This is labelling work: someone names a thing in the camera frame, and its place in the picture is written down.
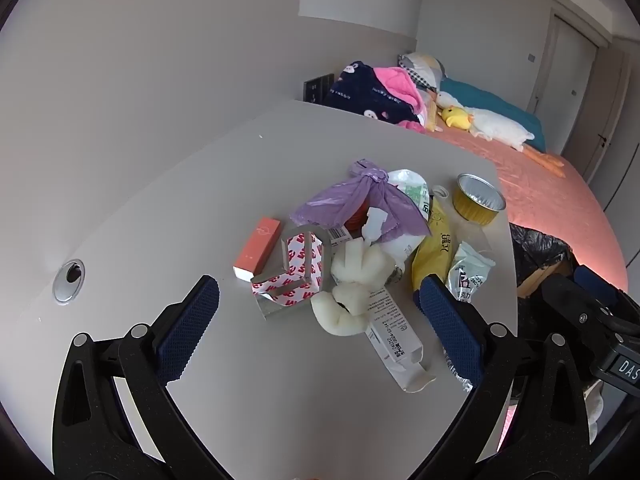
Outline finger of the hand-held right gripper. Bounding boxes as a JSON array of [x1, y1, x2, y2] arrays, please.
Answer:
[[572, 264, 628, 311], [540, 275, 617, 358]]

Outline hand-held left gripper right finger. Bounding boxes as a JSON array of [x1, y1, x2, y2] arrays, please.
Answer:
[[419, 275, 592, 480]]

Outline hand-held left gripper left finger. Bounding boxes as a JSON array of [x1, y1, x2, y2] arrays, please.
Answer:
[[52, 275, 226, 480]]

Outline cardboard box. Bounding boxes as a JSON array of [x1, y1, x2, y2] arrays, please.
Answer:
[[516, 255, 572, 299]]

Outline small white snack packet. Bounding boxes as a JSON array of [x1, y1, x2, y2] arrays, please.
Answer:
[[446, 241, 496, 307]]

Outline long white carton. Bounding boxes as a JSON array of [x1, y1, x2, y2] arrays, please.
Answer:
[[361, 285, 437, 394]]

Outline silver foil wrapper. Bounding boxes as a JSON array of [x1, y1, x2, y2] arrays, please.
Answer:
[[442, 350, 474, 394]]

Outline black bin bag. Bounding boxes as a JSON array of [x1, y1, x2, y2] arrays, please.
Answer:
[[509, 223, 577, 286]]

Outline yellow snack packet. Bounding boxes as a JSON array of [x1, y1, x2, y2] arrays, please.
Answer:
[[411, 196, 459, 293]]

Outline orange paper box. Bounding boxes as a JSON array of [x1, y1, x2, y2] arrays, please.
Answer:
[[232, 217, 282, 281]]

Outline white foam piece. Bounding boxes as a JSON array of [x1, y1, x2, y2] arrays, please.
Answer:
[[330, 239, 397, 292], [311, 284, 375, 336]]

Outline red and white printed carton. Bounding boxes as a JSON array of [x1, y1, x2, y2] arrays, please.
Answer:
[[250, 227, 333, 321]]

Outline gold foil cup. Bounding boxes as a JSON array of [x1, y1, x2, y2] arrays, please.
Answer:
[[452, 173, 507, 224]]

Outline white plastic piece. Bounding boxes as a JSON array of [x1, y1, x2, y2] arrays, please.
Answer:
[[362, 207, 389, 248]]

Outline white bag with green print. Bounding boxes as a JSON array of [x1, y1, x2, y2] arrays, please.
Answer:
[[380, 169, 434, 281]]

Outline purple plastic bag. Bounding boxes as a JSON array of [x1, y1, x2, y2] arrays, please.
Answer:
[[289, 159, 432, 238]]

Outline pink bed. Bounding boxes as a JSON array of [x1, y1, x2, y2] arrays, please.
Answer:
[[424, 125, 629, 292]]

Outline silver table grommet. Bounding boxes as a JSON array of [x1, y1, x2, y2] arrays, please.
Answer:
[[53, 259, 86, 304]]

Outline red plastic piece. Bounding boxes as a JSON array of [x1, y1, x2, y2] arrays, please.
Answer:
[[347, 199, 374, 233]]

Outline grey wardrobe door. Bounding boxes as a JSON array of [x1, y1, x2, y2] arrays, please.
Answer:
[[582, 50, 640, 211]]

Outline white goose plush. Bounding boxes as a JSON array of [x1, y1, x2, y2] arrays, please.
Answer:
[[434, 90, 567, 177]]

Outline yellow duck plush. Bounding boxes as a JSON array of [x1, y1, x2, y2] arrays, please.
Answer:
[[439, 105, 474, 132]]

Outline yellow corn plush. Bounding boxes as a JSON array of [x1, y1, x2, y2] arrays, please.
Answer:
[[424, 91, 440, 132]]

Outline teal pillow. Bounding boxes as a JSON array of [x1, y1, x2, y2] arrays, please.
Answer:
[[439, 77, 547, 154]]

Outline pink fleece cloth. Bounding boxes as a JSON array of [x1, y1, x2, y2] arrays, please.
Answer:
[[372, 66, 427, 117]]

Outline navy printed blanket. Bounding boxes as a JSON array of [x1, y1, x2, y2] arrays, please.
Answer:
[[322, 61, 427, 134]]

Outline checked pillow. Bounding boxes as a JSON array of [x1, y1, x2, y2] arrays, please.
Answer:
[[398, 52, 447, 92]]

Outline black wall socket panel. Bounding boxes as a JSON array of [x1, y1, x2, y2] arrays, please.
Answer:
[[302, 73, 335, 104]]

